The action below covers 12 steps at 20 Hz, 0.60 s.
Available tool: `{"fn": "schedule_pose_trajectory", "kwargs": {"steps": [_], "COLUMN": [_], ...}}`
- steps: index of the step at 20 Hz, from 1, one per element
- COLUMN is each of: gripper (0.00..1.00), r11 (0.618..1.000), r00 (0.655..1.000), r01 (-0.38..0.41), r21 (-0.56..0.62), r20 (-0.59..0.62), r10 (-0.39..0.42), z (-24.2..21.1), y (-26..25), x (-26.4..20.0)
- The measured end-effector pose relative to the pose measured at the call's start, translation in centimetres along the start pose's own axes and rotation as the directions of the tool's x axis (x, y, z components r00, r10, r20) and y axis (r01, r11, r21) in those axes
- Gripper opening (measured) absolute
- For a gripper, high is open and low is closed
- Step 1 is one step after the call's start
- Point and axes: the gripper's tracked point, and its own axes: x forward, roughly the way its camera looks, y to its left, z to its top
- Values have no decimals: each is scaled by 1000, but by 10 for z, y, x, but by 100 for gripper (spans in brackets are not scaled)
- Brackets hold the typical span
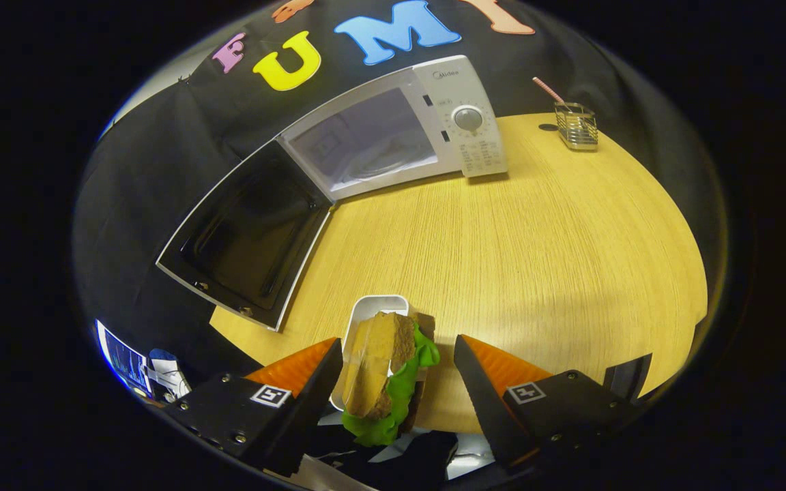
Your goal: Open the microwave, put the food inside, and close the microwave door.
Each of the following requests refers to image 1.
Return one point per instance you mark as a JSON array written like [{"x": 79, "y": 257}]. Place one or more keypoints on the black flat object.
[{"x": 628, "y": 378}]

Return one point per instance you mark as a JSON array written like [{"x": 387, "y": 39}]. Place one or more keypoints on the dark cloth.
[{"x": 413, "y": 460}]

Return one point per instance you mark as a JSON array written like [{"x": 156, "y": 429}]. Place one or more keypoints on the pink striped straw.
[{"x": 546, "y": 88}]

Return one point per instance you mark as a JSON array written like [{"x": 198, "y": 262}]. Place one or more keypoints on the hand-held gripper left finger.
[{"x": 314, "y": 402}]

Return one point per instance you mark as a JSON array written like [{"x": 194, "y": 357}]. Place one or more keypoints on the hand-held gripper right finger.
[{"x": 482, "y": 402}]

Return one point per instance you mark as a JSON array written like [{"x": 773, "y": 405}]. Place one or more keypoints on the white rectangular tray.
[{"x": 376, "y": 305}]

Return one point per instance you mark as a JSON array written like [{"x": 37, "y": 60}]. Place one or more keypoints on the lettuce sandwich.
[{"x": 372, "y": 354}]

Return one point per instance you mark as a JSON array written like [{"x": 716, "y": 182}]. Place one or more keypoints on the white and blue device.
[{"x": 164, "y": 375}]

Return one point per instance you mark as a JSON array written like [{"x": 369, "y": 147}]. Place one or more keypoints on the white microwave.
[{"x": 464, "y": 88}]

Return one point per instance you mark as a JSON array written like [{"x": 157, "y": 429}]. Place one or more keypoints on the computer monitor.
[{"x": 123, "y": 358}]

